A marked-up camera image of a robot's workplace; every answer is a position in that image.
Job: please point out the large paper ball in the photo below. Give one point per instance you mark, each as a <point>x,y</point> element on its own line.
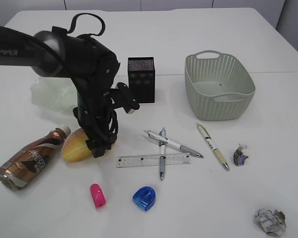
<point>271,221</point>

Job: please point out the clear plastic ruler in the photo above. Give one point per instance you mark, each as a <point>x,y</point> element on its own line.
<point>152,160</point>

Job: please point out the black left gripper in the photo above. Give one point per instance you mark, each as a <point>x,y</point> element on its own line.
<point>95,112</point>

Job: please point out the black mesh pen holder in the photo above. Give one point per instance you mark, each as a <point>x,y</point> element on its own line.
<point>141,76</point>

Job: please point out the yellow bread roll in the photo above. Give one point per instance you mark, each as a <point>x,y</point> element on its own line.
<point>75,148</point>

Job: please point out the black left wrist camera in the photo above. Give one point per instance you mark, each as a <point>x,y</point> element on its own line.
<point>123,98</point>

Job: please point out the small paper piece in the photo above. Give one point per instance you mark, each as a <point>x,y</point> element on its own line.
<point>238,157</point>

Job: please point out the blue patterned pen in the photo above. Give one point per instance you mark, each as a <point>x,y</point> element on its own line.
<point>162,160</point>

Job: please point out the green plastic woven basket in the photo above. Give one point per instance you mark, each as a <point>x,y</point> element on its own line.
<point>217,85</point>

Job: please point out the white grey ballpoint pen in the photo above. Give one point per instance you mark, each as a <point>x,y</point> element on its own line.
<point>170,143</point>

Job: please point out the cream ballpoint pen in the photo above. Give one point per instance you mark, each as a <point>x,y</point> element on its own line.
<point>212,146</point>

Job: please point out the frosted green wavy plate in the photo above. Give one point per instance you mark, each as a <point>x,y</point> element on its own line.
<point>56,94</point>

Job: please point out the brown coffee bottle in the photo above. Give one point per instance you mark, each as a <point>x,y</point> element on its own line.
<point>17,172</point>

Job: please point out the pink pencil sharpener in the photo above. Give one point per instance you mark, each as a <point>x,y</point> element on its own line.
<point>97,196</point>

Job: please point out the blue pencil sharpener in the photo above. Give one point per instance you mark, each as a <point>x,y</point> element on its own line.
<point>144,197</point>

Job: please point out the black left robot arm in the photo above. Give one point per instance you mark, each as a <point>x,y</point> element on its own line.
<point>90,66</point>

